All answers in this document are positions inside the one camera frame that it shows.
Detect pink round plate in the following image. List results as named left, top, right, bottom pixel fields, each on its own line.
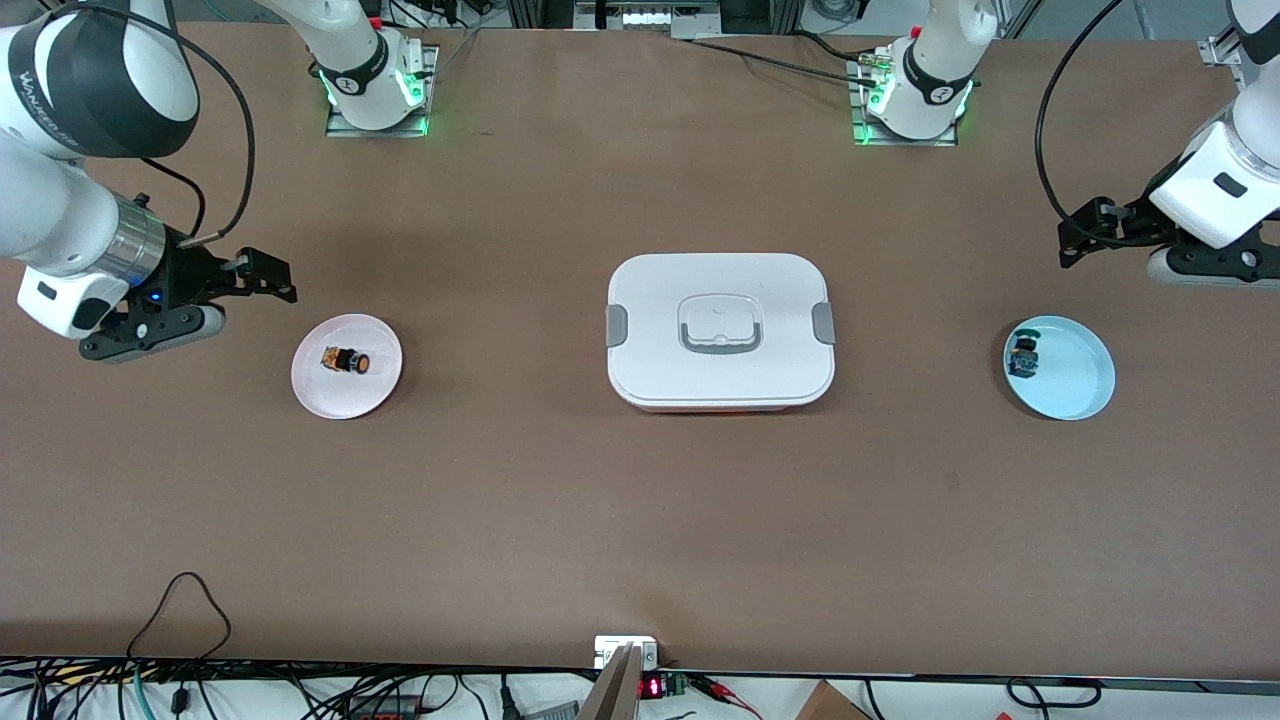
left=291, top=313, right=404, bottom=420

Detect light blue round plate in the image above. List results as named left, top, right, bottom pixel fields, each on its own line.
left=1003, top=315, right=1116, bottom=421

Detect white lunch box grey latches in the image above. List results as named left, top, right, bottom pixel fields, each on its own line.
left=605, top=252, right=836, bottom=414

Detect black orange power strip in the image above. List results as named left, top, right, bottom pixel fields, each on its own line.
left=345, top=695, right=421, bottom=720

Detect silver control box with lights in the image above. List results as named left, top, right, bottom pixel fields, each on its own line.
left=575, top=0, right=721, bottom=39

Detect small white socket box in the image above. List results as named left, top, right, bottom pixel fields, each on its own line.
left=594, top=636, right=659, bottom=669

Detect brown cardboard piece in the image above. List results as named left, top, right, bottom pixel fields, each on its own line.
left=795, top=680, right=873, bottom=720

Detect grey metal bar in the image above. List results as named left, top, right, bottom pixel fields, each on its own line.
left=578, top=645, right=643, bottom=720

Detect blue push-button switch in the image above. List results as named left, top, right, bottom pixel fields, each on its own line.
left=1006, top=325, right=1043, bottom=379

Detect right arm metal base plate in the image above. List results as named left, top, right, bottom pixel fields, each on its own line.
left=325, top=45, right=439, bottom=138

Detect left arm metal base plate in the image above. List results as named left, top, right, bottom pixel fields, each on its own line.
left=850, top=55, right=959, bottom=148

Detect thin black looped cable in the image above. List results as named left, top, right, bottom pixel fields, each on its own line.
left=128, top=571, right=233, bottom=661

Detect black base power cable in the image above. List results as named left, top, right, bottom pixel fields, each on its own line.
left=688, top=36, right=881, bottom=87

